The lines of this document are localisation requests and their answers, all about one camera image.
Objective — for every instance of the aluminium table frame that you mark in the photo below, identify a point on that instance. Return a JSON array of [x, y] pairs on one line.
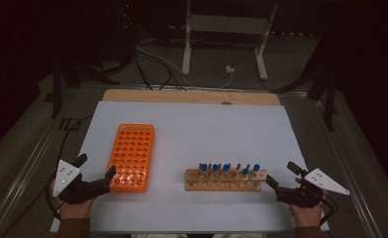
[[16, 188]]

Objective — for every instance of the person's right hand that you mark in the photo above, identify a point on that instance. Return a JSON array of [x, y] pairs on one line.
[[307, 216]]

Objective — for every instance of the black tripod stand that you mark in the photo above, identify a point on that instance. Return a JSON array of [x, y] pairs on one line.
[[329, 99], [56, 89]]

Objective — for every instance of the orange plastic test tube rack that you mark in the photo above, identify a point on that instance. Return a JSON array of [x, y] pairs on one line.
[[128, 189]]

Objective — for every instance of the black equipment tower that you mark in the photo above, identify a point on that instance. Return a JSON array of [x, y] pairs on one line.
[[125, 26]]

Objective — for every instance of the wooden test tube rack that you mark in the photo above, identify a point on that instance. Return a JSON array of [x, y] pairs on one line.
[[221, 187]]

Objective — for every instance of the blue-capped glass test tube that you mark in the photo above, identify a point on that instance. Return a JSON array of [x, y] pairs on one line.
[[215, 168], [244, 172], [226, 168], [256, 167], [204, 167]]

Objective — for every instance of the person's left hand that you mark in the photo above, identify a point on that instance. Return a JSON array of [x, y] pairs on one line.
[[75, 210]]

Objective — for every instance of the white plug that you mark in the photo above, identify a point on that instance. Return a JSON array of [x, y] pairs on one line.
[[230, 68]]

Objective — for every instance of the white paper sheet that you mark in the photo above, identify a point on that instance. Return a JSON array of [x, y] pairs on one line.
[[198, 139]]

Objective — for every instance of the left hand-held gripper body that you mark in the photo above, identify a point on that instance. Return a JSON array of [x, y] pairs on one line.
[[65, 177]]

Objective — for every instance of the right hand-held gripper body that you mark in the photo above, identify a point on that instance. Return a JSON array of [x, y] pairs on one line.
[[323, 181]]

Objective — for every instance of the white metal stand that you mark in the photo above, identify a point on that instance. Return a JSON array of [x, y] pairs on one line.
[[228, 24]]

